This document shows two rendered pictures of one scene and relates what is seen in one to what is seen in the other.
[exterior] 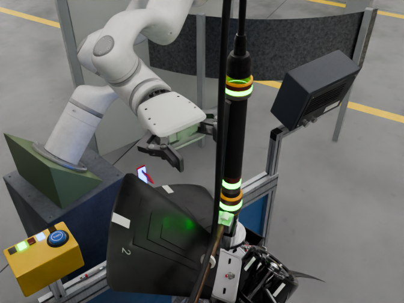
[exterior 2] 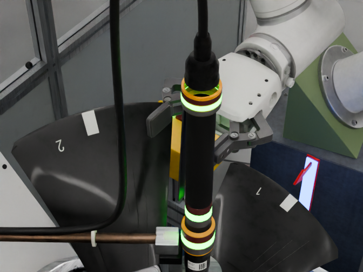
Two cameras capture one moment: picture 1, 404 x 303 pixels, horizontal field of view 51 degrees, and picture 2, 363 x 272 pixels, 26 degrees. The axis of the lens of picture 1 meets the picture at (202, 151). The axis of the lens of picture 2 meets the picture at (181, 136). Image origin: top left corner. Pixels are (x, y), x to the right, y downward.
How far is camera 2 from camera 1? 0.75 m
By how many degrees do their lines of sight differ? 51
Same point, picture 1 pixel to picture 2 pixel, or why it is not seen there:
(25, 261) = not seen: hidden behind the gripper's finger
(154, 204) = (145, 151)
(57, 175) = (296, 94)
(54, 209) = (277, 129)
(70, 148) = (353, 85)
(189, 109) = (241, 98)
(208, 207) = (281, 264)
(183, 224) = (146, 198)
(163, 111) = (223, 75)
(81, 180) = (324, 129)
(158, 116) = not seen: hidden behind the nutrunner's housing
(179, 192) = (293, 219)
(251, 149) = not seen: outside the picture
